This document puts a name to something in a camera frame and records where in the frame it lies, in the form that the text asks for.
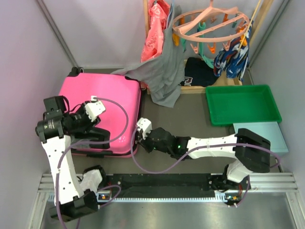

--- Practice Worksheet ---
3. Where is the pink hard-shell suitcase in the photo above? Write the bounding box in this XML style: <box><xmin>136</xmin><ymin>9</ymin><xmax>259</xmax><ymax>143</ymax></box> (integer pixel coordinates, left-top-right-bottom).
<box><xmin>60</xmin><ymin>67</ymin><xmax>142</xmax><ymax>158</ymax></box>

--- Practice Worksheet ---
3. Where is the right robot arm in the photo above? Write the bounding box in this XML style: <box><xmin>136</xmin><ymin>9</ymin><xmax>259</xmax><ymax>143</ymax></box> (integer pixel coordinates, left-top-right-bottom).
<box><xmin>133</xmin><ymin>127</ymin><xmax>272</xmax><ymax>189</ymax></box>

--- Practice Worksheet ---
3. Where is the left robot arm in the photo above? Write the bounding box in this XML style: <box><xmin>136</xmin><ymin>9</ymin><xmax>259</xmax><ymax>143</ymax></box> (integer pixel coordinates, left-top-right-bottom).
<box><xmin>35</xmin><ymin>96</ymin><xmax>108</xmax><ymax>222</ymax></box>

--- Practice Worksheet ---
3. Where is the grey hanging garment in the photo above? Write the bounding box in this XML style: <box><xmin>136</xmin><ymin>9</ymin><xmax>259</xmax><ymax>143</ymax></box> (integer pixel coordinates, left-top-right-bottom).
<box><xmin>113</xmin><ymin>5</ymin><xmax>184</xmax><ymax>108</ymax></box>

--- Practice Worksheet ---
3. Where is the dark navy folded garment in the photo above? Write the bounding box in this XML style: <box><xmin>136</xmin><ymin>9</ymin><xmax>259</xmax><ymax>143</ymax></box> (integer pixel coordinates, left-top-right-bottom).
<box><xmin>180</xmin><ymin>57</ymin><xmax>218</xmax><ymax>87</ymax></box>

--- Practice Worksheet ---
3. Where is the wooden clothes rack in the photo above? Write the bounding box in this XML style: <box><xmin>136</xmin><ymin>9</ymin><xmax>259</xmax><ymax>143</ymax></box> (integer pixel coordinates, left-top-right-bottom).
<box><xmin>143</xmin><ymin>0</ymin><xmax>273</xmax><ymax>94</ymax></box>

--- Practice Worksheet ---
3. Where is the green plastic tray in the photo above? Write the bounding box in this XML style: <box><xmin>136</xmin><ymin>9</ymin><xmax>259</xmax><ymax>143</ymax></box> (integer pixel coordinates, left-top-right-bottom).
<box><xmin>205</xmin><ymin>84</ymin><xmax>282</xmax><ymax>126</ymax></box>

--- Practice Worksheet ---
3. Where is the blue white patterned garment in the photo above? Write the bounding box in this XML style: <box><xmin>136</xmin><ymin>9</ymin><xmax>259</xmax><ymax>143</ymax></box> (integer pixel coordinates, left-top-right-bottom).
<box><xmin>213</xmin><ymin>22</ymin><xmax>254</xmax><ymax>81</ymax></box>

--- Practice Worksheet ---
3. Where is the light blue plastic tray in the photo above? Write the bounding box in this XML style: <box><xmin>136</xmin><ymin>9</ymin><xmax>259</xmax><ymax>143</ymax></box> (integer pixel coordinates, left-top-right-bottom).
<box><xmin>233</xmin><ymin>122</ymin><xmax>288</xmax><ymax>156</ymax></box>

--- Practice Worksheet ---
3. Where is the teal round clothes hanger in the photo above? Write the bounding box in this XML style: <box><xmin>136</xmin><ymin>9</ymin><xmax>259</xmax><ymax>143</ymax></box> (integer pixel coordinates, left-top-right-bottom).
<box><xmin>180</xmin><ymin>15</ymin><xmax>239</xmax><ymax>70</ymax></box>

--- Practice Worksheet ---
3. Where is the pink round clothes hanger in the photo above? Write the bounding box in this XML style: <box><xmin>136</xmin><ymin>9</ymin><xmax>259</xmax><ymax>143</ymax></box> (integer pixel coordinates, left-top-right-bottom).
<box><xmin>172</xmin><ymin>0</ymin><xmax>252</xmax><ymax>54</ymax></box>

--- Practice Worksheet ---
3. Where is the coral patterned jacket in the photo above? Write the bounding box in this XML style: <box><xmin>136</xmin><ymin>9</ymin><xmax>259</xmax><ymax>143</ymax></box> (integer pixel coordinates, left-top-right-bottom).
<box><xmin>141</xmin><ymin>0</ymin><xmax>171</xmax><ymax>62</ymax></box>

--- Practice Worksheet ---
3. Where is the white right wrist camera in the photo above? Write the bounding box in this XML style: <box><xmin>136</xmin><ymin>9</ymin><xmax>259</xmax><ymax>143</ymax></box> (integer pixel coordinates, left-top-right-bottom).
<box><xmin>136</xmin><ymin>117</ymin><xmax>152</xmax><ymax>140</ymax></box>

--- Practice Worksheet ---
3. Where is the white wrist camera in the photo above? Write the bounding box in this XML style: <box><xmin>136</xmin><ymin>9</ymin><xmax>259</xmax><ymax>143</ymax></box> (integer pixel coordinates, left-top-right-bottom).
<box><xmin>136</xmin><ymin>117</ymin><xmax>152</xmax><ymax>140</ymax></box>
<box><xmin>84</xmin><ymin>95</ymin><xmax>106</xmax><ymax>122</ymax></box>

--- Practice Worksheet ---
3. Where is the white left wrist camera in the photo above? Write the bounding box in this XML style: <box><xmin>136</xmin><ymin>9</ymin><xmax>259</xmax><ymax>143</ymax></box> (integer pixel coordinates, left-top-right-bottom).
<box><xmin>84</xmin><ymin>95</ymin><xmax>106</xmax><ymax>122</ymax></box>

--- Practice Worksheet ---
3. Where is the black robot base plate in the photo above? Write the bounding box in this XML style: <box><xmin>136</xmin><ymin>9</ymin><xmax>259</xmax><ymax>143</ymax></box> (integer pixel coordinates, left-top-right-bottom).
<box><xmin>105</xmin><ymin>174</ymin><xmax>247</xmax><ymax>198</ymax></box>

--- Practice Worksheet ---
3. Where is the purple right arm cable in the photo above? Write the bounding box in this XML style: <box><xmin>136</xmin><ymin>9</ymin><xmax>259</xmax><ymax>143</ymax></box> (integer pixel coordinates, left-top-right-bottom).
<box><xmin>130</xmin><ymin>127</ymin><xmax>281</xmax><ymax>208</ymax></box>

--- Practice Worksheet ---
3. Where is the aluminium rail frame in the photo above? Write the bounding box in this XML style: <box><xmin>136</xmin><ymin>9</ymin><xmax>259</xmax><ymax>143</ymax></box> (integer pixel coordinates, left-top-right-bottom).
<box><xmin>29</xmin><ymin>173</ymin><xmax>305</xmax><ymax>229</ymax></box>

